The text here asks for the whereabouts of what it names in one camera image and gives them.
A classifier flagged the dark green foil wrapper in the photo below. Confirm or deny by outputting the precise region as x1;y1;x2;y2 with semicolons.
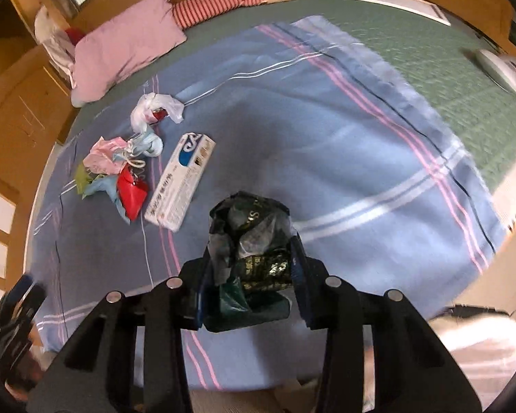
204;191;294;333

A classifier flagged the white plastic bag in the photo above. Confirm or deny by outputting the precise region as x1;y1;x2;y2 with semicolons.
130;92;184;133

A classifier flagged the green paper scrap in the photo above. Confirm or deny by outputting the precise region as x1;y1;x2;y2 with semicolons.
74;162;94;196

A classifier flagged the light blue crumpled wrapper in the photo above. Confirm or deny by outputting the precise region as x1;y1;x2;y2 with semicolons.
82;174;131;224

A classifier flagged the red plastic wrapper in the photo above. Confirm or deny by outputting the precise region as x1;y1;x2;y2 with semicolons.
116;165;149;221

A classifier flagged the blue striped blanket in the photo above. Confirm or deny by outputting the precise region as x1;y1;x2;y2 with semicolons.
25;14;506;393

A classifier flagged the white toothpaste box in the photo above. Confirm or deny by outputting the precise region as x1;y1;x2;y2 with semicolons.
144;133;216;232

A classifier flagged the pink crumpled wrapper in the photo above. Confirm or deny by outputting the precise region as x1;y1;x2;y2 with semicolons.
83;137;127;175

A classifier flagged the wooden bed headboard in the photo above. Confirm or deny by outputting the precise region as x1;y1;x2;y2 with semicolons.
0;46;78;290

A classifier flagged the pale blue face mask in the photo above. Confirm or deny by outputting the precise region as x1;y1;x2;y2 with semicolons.
125;130;163;169

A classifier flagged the green quilted mattress cover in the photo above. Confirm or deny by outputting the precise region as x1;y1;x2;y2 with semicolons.
68;0;516;190

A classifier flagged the pink pillow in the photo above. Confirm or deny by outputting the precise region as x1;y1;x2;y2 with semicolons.
71;0;186;107

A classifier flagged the white round device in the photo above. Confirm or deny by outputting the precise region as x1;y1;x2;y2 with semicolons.
475;50;516;94

